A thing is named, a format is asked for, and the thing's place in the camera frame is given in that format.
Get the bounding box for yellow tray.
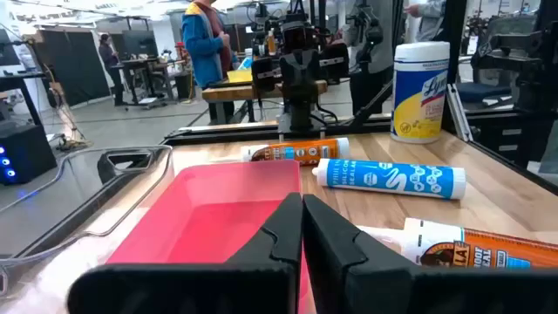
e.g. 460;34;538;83
226;68;254;85

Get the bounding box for wooden workbench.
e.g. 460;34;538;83
201;79;329;126

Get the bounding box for black side table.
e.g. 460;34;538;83
0;71;44;127

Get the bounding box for clear plastic bin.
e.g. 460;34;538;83
0;144;175;302

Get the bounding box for black curtain panel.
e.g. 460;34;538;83
32;29;112;108

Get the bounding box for orange sealant tube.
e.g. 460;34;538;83
241;137;351;167
357;216;558;270

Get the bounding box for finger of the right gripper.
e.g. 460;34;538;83
280;49;303;104
300;49;323;104

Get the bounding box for black office desk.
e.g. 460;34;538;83
110;56;176;108

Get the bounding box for blue silicone tube wavy print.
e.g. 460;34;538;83
311;157;467;201

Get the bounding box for black drawer cabinet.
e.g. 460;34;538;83
465;111;558;170

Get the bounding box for black background robot rig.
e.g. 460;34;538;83
469;0;558;113

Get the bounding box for Lysol wipes canister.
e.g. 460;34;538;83
390;41;451;145

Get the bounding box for computer tower blue lights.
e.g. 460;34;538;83
0;124;58;187

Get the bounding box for blue chair seat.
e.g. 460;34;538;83
456;81;513;105

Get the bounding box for black monitor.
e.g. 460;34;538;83
121;30;160;58

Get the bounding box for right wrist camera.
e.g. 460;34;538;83
281;20;316;51

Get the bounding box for pink plastic bin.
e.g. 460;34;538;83
105;159;316;314

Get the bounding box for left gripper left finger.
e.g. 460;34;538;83
67;192;303;314

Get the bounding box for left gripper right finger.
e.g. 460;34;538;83
303;194;558;314

